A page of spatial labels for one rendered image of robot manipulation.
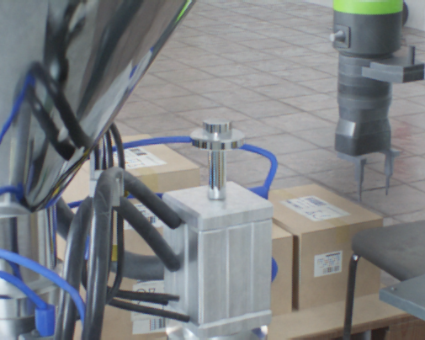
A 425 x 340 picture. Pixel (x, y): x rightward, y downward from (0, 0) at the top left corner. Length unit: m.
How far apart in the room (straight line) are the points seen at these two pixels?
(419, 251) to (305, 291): 0.87
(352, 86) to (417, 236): 1.37
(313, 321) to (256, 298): 2.94
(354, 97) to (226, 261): 0.97
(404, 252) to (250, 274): 2.18
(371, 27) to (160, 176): 1.80
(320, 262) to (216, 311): 3.00
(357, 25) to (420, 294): 0.46
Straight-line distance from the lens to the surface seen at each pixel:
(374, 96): 1.61
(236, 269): 0.65
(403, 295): 1.81
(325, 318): 3.62
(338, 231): 3.65
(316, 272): 3.65
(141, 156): 3.45
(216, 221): 0.64
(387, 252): 2.83
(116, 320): 3.40
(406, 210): 5.07
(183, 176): 3.33
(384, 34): 1.58
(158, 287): 3.42
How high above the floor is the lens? 1.62
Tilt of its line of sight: 17 degrees down
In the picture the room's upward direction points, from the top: straight up
